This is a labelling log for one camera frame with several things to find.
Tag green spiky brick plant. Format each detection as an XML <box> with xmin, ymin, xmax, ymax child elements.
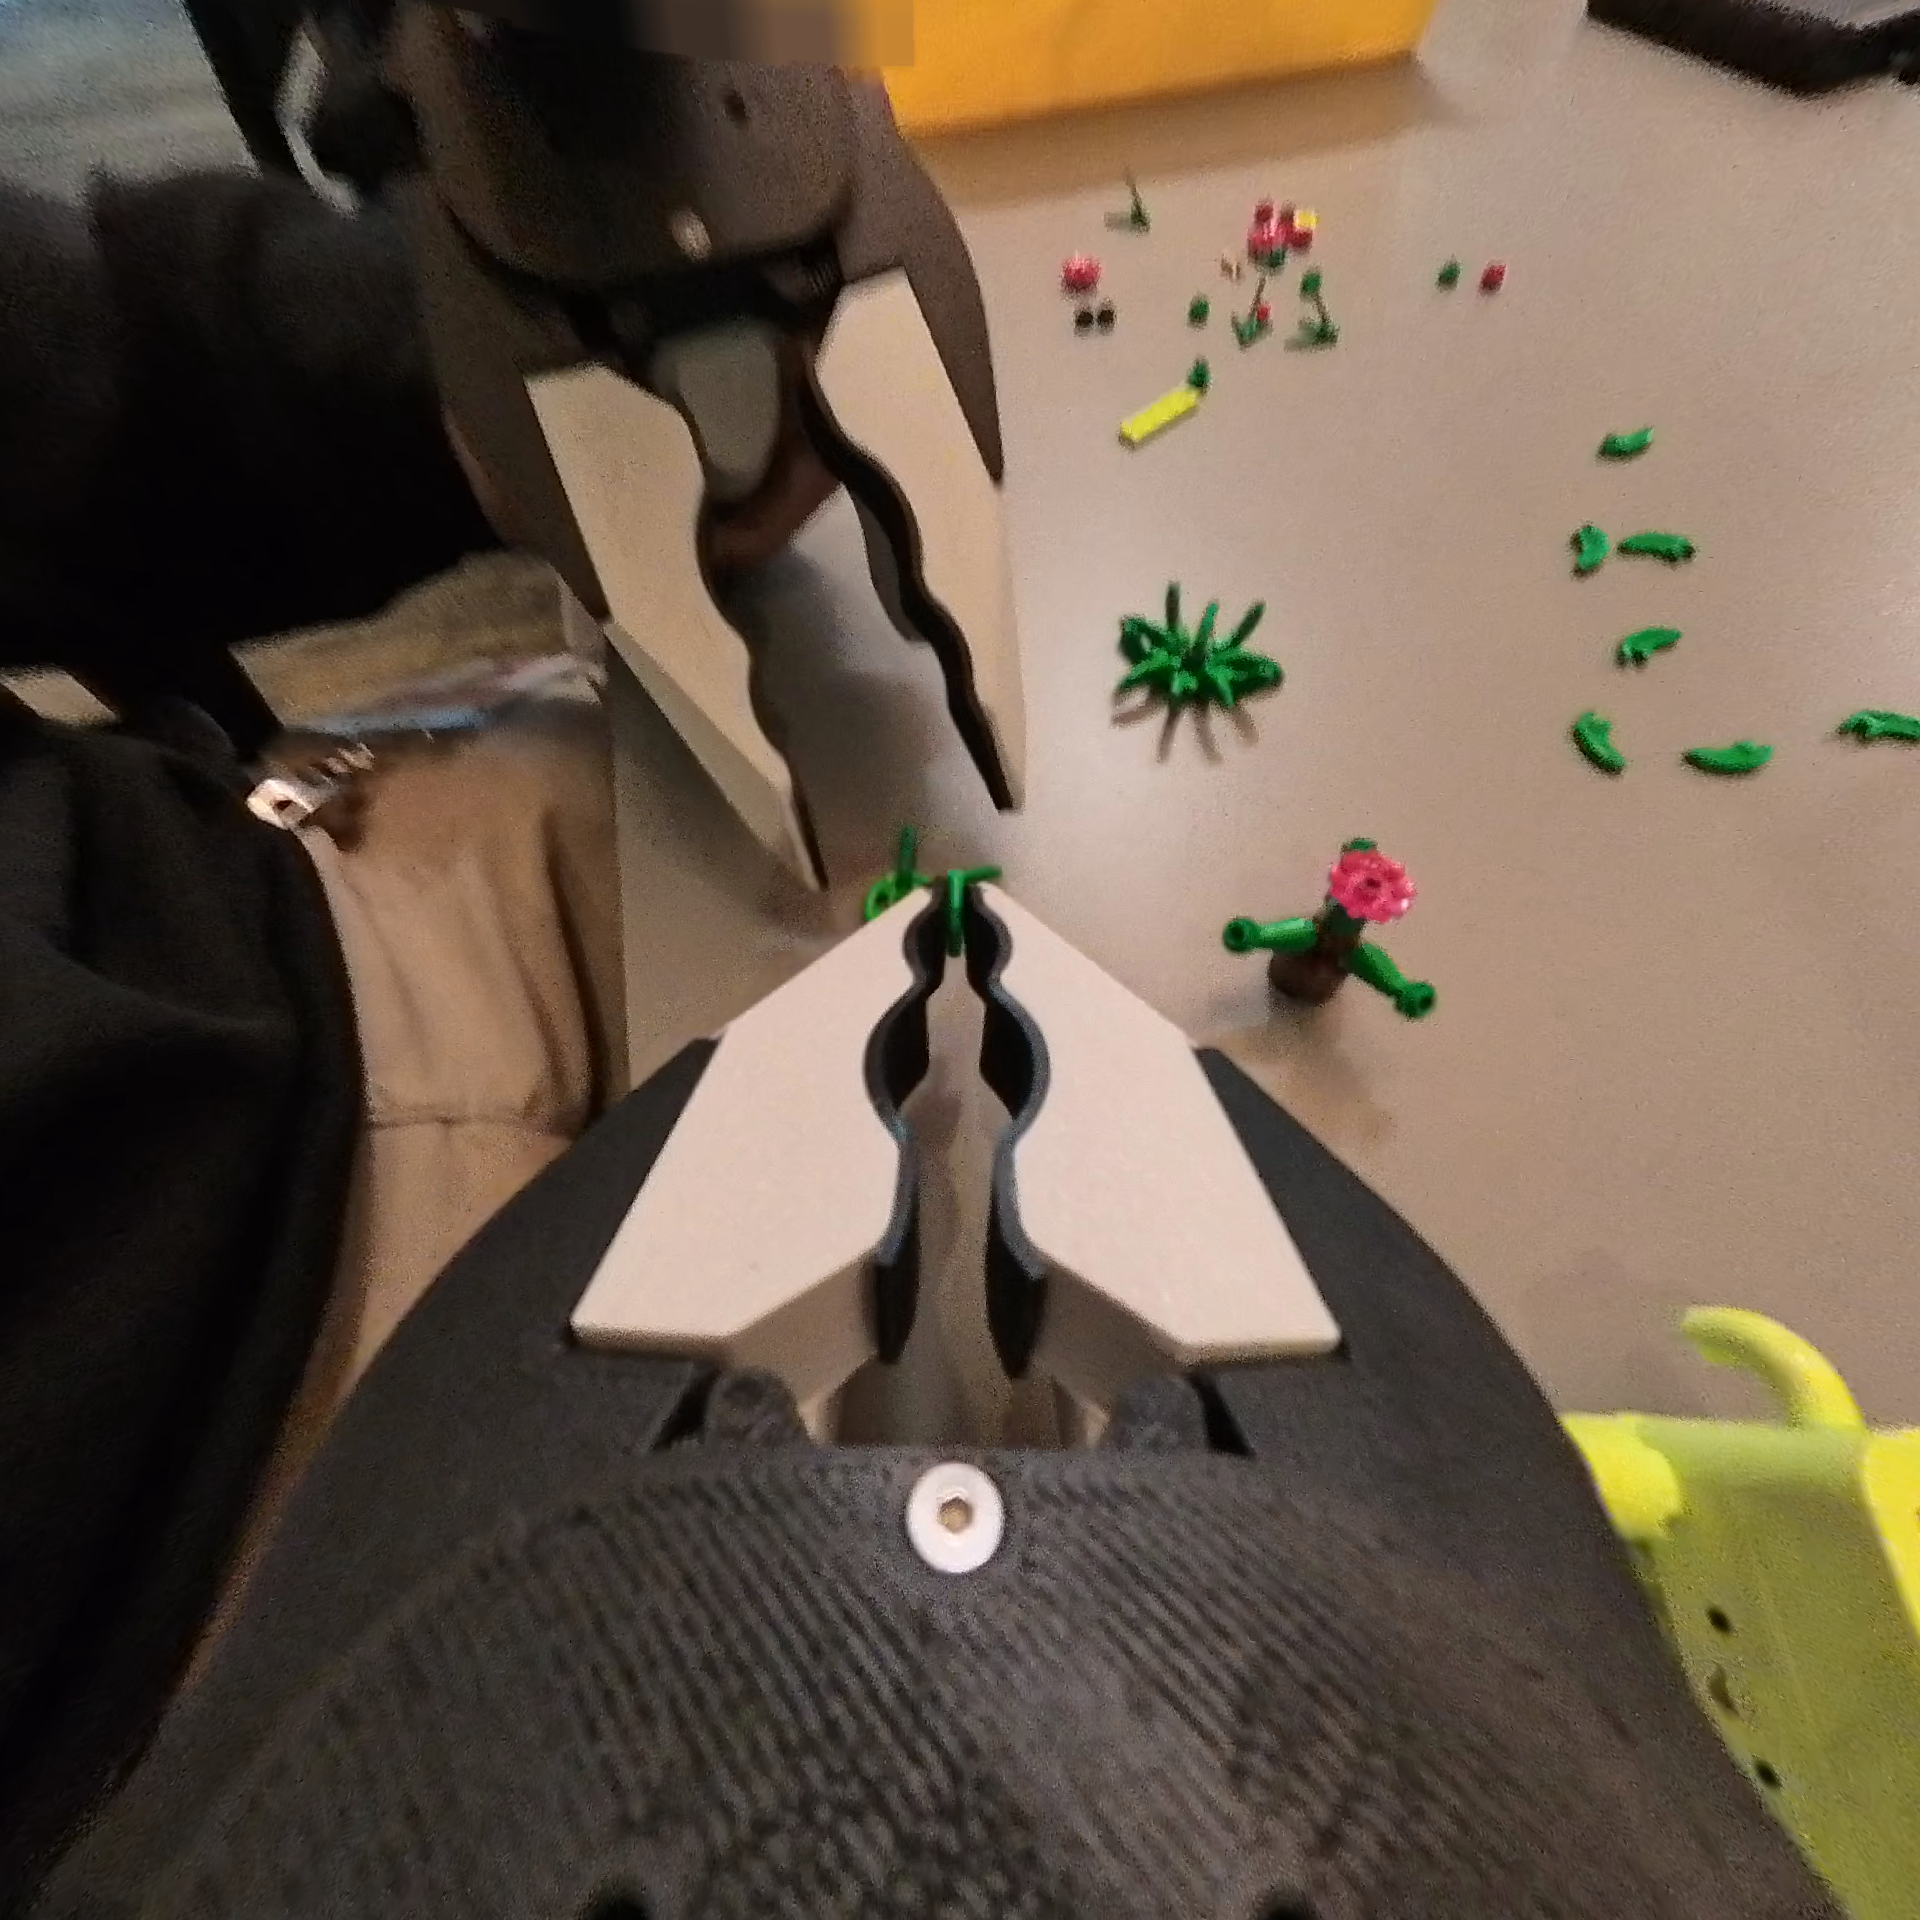
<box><xmin>1110</xmin><ymin>580</ymin><xmax>1287</xmax><ymax>755</ymax></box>

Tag black flat power brick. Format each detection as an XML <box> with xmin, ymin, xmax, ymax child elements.
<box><xmin>1586</xmin><ymin>0</ymin><xmax>1920</xmax><ymax>97</ymax></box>

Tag metal lanyard clip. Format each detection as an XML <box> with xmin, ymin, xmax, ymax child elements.
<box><xmin>246</xmin><ymin>743</ymin><xmax>376</xmax><ymax>830</ymax></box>

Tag lime green brick planter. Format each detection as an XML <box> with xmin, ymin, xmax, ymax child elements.
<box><xmin>1557</xmin><ymin>1302</ymin><xmax>1920</xmax><ymax>1920</ymax></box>

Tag cluster of green leaf pieces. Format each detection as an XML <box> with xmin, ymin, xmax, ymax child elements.
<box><xmin>1565</xmin><ymin>423</ymin><xmax>1920</xmax><ymax>779</ymax></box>

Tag person's left hand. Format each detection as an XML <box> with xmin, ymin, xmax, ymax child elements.
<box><xmin>702</xmin><ymin>433</ymin><xmax>848</xmax><ymax>571</ymax></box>

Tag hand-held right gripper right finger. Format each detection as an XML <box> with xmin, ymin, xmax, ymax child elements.
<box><xmin>961</xmin><ymin>883</ymin><xmax>1344</xmax><ymax>1420</ymax></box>

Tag person's beige trousers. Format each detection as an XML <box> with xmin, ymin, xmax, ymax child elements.
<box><xmin>223</xmin><ymin>555</ymin><xmax>634</xmax><ymax>1444</ymax></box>

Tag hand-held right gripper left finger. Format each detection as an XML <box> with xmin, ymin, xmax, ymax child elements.
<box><xmin>567</xmin><ymin>883</ymin><xmax>953</xmax><ymax>1434</ymax></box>

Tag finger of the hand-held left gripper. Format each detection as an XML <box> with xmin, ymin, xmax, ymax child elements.
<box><xmin>521</xmin><ymin>357</ymin><xmax>831</xmax><ymax>894</ymax></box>
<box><xmin>802</xmin><ymin>268</ymin><xmax>1032</xmax><ymax>815</ymax></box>

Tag person's left forearm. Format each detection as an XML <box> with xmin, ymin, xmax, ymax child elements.
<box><xmin>0</xmin><ymin>162</ymin><xmax>499</xmax><ymax>710</ymax></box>

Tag brick cactus with pink flower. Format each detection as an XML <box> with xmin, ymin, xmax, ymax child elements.
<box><xmin>1221</xmin><ymin>837</ymin><xmax>1439</xmax><ymax>1025</ymax></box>

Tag person's black jacket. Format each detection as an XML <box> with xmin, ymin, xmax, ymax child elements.
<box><xmin>0</xmin><ymin>701</ymin><xmax>365</xmax><ymax>1920</ymax></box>

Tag red blue lanyard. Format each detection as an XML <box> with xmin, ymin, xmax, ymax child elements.
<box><xmin>319</xmin><ymin>649</ymin><xmax>606</xmax><ymax>740</ymax></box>

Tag yellow storage bin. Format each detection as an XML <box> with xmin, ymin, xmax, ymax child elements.
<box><xmin>883</xmin><ymin>0</ymin><xmax>1431</xmax><ymax>139</ymax></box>

